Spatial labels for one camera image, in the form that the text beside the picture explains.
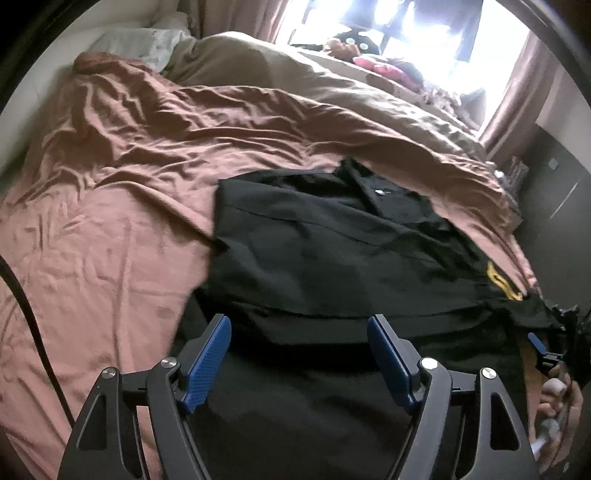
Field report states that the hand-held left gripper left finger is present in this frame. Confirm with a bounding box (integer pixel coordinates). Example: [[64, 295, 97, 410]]
[[58, 314, 232, 480]]

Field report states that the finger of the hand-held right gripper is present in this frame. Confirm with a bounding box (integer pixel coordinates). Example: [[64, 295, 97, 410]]
[[526, 332, 561, 370]]

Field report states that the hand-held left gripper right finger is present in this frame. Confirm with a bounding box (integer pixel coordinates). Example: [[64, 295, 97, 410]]
[[367, 315, 541, 480]]

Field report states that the black shirt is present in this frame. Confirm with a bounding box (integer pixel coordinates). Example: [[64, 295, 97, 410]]
[[178, 157, 561, 480]]

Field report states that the person's right hand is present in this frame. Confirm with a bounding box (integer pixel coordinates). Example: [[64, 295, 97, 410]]
[[531, 364, 585, 476]]

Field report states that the dark cabinet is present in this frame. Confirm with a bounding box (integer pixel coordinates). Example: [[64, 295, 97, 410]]
[[517, 122, 591, 296]]

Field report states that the brown duvet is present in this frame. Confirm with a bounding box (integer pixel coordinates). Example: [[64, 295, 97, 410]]
[[0, 51, 536, 480]]

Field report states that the brown curtain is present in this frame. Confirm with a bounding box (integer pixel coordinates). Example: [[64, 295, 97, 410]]
[[478, 32, 550, 158], [203, 0, 296, 42]]

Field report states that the window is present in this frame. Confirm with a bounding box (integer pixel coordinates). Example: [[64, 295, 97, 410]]
[[277, 0, 529, 134]]

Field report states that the beige duvet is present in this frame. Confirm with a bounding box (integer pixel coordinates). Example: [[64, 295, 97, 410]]
[[164, 32, 488, 160]]

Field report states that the pink cushion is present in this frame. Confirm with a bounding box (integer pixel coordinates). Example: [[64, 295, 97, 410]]
[[353, 54, 402, 77]]

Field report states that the brown plush toy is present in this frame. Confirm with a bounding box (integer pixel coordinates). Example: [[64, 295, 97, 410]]
[[323, 39, 358, 58]]

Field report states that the white pillow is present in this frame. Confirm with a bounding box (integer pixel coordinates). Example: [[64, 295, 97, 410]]
[[90, 28, 192, 72]]

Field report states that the black plush toy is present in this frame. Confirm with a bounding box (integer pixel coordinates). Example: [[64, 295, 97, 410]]
[[332, 28, 377, 54]]

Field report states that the black cable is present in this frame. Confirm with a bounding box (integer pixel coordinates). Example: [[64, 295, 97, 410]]
[[0, 256, 77, 425]]

